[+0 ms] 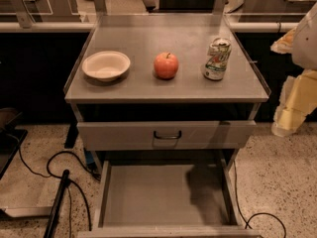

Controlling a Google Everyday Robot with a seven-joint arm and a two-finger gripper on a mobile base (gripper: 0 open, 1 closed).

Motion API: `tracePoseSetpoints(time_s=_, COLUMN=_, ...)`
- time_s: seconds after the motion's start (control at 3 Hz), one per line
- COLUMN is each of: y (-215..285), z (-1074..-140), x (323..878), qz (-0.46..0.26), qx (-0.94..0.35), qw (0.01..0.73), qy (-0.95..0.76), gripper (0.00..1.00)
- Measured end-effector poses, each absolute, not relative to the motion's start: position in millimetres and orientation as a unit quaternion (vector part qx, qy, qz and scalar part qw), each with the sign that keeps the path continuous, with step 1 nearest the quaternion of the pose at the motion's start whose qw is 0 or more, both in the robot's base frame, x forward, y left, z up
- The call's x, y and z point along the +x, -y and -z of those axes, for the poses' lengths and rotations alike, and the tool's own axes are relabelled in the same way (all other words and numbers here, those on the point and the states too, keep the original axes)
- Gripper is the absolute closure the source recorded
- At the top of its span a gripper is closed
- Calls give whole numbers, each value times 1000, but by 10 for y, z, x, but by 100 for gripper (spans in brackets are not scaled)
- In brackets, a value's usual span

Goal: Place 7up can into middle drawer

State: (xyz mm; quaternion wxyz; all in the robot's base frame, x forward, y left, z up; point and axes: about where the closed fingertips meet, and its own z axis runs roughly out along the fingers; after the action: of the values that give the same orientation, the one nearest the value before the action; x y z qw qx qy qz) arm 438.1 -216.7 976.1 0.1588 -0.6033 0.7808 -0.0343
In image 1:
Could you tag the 7up can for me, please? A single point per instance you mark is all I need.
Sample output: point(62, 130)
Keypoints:
point(218, 55)

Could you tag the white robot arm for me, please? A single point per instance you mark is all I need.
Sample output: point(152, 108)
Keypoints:
point(304, 50)

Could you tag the closed top drawer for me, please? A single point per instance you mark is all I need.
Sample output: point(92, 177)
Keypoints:
point(119, 136)

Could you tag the grey drawer cabinet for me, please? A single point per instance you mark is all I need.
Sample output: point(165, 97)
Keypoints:
point(141, 96)

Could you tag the open middle drawer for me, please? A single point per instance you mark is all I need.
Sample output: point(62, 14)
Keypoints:
point(167, 201)

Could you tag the red apple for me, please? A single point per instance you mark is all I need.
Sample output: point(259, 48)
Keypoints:
point(166, 65)

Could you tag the white paper bowl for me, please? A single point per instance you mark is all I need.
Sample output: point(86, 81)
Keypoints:
point(106, 66)

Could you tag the black bar on floor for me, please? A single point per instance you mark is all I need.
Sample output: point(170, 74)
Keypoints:
point(53, 219)

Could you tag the black equipment base left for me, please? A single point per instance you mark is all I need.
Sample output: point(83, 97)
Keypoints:
point(11, 138)

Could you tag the white horizontal rail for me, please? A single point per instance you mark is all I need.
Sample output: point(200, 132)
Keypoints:
point(60, 27)

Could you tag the black drawer handle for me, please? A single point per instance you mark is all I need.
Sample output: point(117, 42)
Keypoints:
point(176, 136)

